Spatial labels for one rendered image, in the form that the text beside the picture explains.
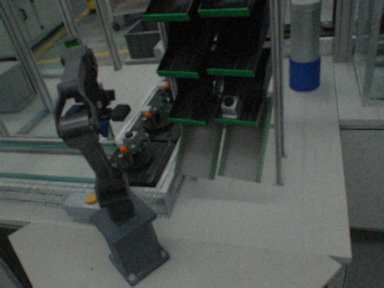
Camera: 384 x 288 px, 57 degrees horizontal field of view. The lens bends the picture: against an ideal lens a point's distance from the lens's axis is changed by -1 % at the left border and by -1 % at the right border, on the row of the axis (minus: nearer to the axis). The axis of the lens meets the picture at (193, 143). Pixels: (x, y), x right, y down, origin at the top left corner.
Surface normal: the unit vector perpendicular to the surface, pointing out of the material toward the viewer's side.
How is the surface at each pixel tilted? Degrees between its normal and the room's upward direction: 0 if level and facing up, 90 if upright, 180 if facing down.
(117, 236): 0
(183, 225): 0
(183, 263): 0
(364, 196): 90
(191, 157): 45
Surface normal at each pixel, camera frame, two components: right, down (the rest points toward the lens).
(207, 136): -0.40, -0.16
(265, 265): -0.16, -0.81
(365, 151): -0.25, 0.59
